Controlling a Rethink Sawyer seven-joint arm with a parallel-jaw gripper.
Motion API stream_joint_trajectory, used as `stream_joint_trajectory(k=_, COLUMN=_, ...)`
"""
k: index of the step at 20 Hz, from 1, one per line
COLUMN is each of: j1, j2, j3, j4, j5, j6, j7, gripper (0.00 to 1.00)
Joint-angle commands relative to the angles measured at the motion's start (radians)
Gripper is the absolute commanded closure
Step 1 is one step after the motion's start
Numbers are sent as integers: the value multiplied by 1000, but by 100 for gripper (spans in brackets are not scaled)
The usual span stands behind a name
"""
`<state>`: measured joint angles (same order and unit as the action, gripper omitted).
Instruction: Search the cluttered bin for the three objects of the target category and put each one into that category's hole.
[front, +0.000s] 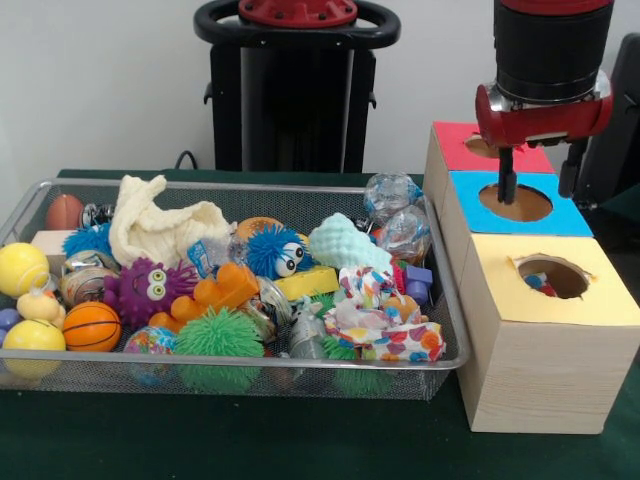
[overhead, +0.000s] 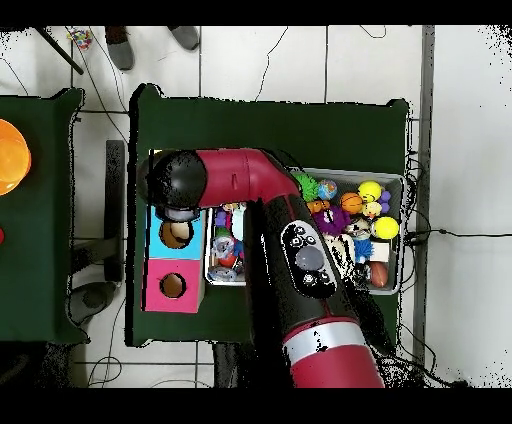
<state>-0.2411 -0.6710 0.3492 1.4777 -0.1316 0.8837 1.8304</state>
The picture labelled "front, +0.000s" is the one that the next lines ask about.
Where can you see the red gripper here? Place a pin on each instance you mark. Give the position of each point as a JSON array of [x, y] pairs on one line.
[[540, 122]]

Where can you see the colourful polka dot cloth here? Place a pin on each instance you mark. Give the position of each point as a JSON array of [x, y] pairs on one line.
[[540, 283]]

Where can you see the small dotted cloth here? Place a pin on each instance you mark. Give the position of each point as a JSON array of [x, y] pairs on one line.
[[385, 330]]

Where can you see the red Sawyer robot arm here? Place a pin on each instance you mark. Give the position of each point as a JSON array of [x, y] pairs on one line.
[[550, 50]]

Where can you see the wooden box with three holes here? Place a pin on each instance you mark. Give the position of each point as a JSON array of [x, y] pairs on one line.
[[540, 370]]

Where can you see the black monitor panel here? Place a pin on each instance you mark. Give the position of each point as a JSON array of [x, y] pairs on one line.
[[618, 150]]

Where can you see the mint green foam cloth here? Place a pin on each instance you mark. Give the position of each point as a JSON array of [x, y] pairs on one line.
[[345, 245]]

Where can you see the green spiky ball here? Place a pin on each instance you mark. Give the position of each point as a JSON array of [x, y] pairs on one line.
[[338, 350], [220, 335]]

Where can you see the blue spiky ball with eyes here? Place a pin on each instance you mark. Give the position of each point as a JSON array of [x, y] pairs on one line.
[[270, 250]]

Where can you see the orange plastic toy block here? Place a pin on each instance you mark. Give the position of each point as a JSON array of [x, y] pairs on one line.
[[215, 290]]

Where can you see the dark green table cloth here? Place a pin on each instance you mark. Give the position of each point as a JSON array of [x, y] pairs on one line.
[[300, 440]]

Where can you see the cream knitted cloth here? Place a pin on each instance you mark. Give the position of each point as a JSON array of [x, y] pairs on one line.
[[160, 225]]

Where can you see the purple furry monster toy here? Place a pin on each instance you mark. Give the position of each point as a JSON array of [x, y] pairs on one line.
[[145, 290]]

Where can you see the orange toy basketball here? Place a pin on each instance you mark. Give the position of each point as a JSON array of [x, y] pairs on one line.
[[92, 325]]

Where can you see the yellow ball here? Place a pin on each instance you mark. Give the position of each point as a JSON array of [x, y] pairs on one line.
[[35, 335], [22, 268]]

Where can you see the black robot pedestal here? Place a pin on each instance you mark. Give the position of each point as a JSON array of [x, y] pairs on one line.
[[290, 100]]

